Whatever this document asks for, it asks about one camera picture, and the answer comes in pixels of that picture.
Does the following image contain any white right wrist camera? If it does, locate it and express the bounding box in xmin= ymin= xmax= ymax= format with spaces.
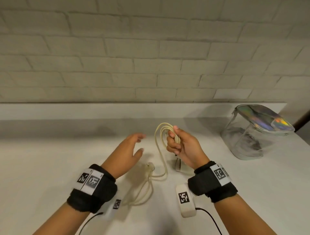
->
xmin=175 ymin=183 xmax=197 ymax=218

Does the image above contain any person's left hand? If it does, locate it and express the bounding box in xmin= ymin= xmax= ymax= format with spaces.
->
xmin=101 ymin=133 xmax=147 ymax=180

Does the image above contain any person's right hand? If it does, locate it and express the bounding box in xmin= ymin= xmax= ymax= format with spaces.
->
xmin=166 ymin=125 xmax=210 ymax=174

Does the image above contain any black camera cable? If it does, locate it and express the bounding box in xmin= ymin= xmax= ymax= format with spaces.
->
xmin=78 ymin=212 xmax=104 ymax=235
xmin=195 ymin=207 xmax=222 ymax=235

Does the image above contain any black left wristband with markers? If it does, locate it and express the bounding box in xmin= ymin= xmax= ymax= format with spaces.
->
xmin=67 ymin=164 xmax=119 ymax=214

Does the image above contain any clear holographic zip pouch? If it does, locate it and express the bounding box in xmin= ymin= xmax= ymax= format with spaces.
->
xmin=220 ymin=104 xmax=295 ymax=161

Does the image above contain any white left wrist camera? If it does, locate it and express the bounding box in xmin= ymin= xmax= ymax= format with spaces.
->
xmin=104 ymin=188 xmax=122 ymax=219

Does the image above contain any person's right forearm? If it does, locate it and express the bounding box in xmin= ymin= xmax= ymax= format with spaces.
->
xmin=213 ymin=193 xmax=278 ymax=235

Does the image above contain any black right wristband with markers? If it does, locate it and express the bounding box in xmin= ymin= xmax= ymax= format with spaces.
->
xmin=187 ymin=161 xmax=239 ymax=203

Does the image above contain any person's left forearm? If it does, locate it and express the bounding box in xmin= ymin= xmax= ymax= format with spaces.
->
xmin=32 ymin=201 xmax=98 ymax=235

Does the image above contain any black left camera cable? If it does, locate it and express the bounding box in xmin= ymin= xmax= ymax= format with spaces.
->
xmin=78 ymin=212 xmax=104 ymax=235

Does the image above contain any cream cable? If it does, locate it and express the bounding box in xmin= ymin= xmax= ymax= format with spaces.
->
xmin=121 ymin=123 xmax=195 ymax=206

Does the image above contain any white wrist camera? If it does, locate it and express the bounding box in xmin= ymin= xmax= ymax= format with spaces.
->
xmin=175 ymin=183 xmax=197 ymax=218
xmin=104 ymin=188 xmax=122 ymax=219

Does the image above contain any black right camera cable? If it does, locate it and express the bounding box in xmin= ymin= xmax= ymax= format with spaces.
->
xmin=195 ymin=207 xmax=222 ymax=235

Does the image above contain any black wristband with markers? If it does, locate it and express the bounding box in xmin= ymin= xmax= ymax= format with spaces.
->
xmin=187 ymin=161 xmax=239 ymax=203
xmin=67 ymin=164 xmax=119 ymax=214

